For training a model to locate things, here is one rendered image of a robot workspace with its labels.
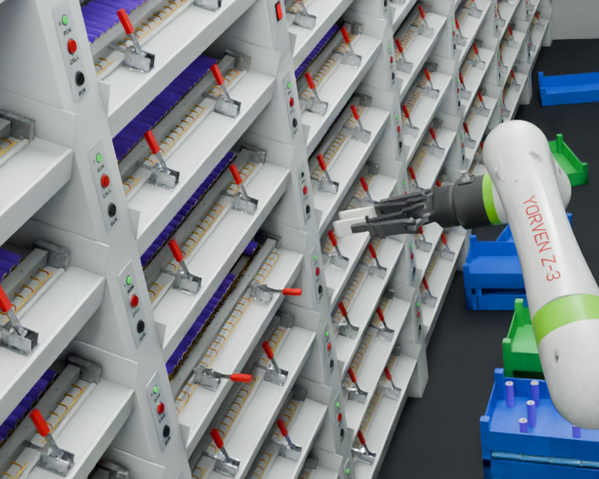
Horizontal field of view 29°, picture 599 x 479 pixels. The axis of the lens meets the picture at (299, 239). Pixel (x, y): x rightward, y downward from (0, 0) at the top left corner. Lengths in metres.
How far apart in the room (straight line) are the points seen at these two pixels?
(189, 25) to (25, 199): 0.55
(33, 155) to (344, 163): 1.26
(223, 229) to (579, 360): 0.67
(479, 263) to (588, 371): 2.13
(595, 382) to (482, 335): 1.93
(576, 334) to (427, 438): 1.54
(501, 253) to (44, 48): 2.55
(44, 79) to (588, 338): 0.82
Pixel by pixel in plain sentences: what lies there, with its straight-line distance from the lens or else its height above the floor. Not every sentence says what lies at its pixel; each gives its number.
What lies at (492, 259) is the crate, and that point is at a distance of 3.77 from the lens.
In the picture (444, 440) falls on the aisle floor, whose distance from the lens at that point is 3.17.
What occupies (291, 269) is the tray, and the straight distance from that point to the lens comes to 2.23.
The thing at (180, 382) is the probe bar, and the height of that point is 0.93.
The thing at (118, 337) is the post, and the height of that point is 1.16.
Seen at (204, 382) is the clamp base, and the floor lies 0.90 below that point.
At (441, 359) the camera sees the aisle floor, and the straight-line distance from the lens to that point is 3.47.
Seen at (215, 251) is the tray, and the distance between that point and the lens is 1.93.
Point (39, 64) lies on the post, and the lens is 1.45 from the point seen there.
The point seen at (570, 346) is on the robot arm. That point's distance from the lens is 1.67.
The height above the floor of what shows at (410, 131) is 0.72.
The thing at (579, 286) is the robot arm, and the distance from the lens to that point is 1.72.
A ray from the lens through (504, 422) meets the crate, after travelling 2.69.
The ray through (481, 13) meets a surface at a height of 0.71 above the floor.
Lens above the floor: 2.00
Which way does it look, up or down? 28 degrees down
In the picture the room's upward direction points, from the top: 9 degrees counter-clockwise
